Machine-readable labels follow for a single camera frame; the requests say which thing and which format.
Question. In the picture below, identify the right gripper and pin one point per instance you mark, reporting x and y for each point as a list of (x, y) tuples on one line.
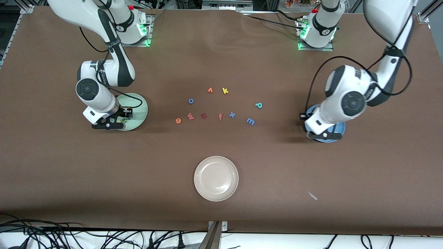
[(121, 112)]

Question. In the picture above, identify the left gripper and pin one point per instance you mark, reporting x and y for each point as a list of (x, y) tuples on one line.
[(306, 116)]

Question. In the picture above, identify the teal foam letter p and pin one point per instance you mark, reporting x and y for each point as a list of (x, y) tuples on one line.
[(258, 105)]

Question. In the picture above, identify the red foam letter w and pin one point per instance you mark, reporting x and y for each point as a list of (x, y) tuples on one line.
[(190, 116)]

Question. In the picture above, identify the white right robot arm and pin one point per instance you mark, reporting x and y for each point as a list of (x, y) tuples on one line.
[(97, 97)]

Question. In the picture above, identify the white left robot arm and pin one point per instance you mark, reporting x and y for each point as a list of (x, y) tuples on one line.
[(346, 83)]

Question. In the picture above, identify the blue plate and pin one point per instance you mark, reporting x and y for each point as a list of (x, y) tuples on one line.
[(313, 110)]

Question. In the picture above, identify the green plate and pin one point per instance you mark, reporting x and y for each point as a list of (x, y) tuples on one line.
[(138, 107)]

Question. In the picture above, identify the blue foam letter m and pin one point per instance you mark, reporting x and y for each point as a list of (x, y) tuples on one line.
[(250, 121)]

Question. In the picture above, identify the brown table cover sheet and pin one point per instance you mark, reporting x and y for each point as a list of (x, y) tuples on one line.
[(104, 180)]

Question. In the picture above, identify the white tape scrap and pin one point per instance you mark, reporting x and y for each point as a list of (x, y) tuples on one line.
[(312, 196)]

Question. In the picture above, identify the beige plate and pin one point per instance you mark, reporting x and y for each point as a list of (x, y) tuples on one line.
[(216, 178)]

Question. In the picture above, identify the grey metal box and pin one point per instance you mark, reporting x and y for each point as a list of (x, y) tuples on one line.
[(225, 4)]

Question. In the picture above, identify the aluminium frame strut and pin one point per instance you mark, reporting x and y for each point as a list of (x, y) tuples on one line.
[(213, 238)]

